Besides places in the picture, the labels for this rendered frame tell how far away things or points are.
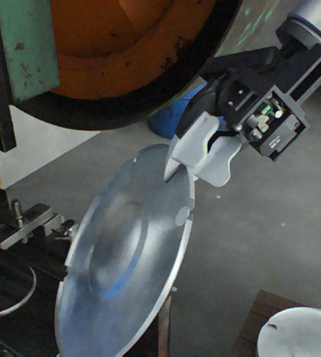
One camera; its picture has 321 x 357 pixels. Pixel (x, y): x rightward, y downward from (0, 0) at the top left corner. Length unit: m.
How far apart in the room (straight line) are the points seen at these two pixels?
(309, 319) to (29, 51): 0.94
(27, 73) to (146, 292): 0.37
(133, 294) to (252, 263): 1.49
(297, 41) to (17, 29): 0.37
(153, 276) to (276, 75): 0.24
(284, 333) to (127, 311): 0.76
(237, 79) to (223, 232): 1.65
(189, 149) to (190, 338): 1.23
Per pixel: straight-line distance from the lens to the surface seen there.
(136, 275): 0.49
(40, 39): 0.68
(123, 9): 0.82
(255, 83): 0.44
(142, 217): 0.52
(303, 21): 0.47
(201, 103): 0.47
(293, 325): 1.22
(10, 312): 0.72
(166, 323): 0.97
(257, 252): 2.00
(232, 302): 1.77
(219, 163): 0.49
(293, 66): 0.46
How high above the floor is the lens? 1.30
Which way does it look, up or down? 33 degrees down
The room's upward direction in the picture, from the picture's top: straight up
